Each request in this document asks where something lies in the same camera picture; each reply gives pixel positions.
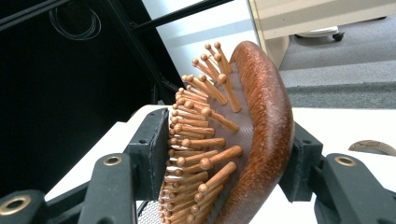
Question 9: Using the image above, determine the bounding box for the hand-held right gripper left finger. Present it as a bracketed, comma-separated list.
[123, 107, 171, 202]

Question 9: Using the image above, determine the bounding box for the office chair base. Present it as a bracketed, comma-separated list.
[293, 25, 346, 43]

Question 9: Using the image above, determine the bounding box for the black mesh cup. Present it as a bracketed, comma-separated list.
[135, 200, 166, 224]

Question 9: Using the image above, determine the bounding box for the coiled thin black cable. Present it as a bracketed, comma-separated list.
[49, 5, 103, 42]

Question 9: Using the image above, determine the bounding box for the small brown round piece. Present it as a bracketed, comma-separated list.
[347, 139, 396, 157]

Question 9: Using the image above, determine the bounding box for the black horizontal frame bar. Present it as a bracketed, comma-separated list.
[132, 0, 234, 32]

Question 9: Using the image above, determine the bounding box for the black metal stand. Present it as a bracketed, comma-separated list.
[101, 0, 185, 105]

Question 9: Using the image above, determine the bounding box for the white cabinet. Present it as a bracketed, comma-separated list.
[141, 0, 260, 79]

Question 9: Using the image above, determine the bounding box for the black curtain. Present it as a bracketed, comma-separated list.
[0, 0, 185, 199]

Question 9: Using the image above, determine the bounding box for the brown wooden hairbrush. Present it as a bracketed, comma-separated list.
[158, 40, 296, 224]

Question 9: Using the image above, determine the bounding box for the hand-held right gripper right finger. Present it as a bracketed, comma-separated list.
[277, 122, 325, 203]

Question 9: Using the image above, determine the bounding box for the light wooden desk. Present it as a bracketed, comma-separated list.
[247, 0, 396, 70]

